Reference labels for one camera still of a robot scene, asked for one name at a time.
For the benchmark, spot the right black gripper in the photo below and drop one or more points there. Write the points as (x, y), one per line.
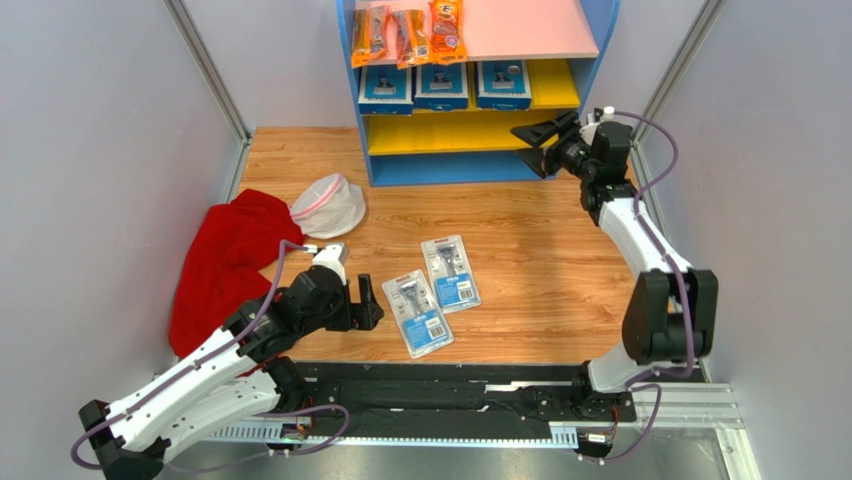
(555, 149)

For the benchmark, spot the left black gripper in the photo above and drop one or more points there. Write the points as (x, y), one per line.
(361, 316)

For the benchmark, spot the clear blister razor pack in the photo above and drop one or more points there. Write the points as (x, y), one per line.
(450, 274)
(420, 320)

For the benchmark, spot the blue razor box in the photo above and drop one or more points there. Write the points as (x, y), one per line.
(503, 85)

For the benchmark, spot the white blue Harry's box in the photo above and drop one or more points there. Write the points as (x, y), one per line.
(385, 90)
(441, 87)

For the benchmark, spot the orange BIC razor bag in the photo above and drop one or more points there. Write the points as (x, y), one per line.
(446, 42)

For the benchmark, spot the narrow orange razor pack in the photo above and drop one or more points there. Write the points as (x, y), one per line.
(412, 43)

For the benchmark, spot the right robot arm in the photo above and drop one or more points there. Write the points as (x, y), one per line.
(670, 319)

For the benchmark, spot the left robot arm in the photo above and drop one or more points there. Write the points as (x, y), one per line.
(241, 370)

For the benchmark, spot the blue shelf unit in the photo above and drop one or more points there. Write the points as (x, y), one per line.
(563, 43)

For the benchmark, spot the orange razor pack on shelf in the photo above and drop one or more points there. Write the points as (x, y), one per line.
(369, 43)

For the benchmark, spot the white mesh zip bag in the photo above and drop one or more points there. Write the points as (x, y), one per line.
(329, 208)

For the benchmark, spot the red cloth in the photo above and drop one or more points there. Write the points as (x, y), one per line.
(222, 268)

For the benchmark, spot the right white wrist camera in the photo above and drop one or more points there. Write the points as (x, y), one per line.
(594, 120)

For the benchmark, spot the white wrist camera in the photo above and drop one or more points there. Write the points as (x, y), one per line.
(331, 256)
(594, 120)

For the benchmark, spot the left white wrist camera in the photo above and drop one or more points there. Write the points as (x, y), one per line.
(331, 256)

